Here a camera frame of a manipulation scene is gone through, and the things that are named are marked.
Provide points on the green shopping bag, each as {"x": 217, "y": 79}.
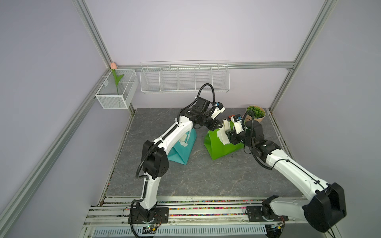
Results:
{"x": 216, "y": 148}

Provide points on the teal shopping bag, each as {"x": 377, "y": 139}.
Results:
{"x": 180, "y": 154}

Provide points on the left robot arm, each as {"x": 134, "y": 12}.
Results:
{"x": 203, "y": 111}

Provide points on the artificial pink tulip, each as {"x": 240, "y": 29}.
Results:
{"x": 117, "y": 78}

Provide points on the white mesh box basket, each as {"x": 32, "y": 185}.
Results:
{"x": 107, "y": 93}

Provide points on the white wire wall basket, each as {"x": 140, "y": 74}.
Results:
{"x": 184, "y": 76}

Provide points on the green potted plant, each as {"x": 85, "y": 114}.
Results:
{"x": 258, "y": 111}

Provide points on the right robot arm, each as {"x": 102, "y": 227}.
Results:
{"x": 323, "y": 205}

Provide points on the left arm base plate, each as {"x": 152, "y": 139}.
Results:
{"x": 155, "y": 215}

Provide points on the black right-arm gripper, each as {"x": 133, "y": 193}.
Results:
{"x": 232, "y": 136}

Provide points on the beige plant pot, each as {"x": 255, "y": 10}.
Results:
{"x": 252, "y": 115}

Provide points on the beige stapler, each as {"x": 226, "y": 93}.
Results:
{"x": 228, "y": 125}

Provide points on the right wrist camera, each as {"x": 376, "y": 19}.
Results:
{"x": 237, "y": 121}

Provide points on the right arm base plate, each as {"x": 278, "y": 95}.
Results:
{"x": 256, "y": 214}

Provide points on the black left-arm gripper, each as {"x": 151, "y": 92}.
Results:
{"x": 214, "y": 126}

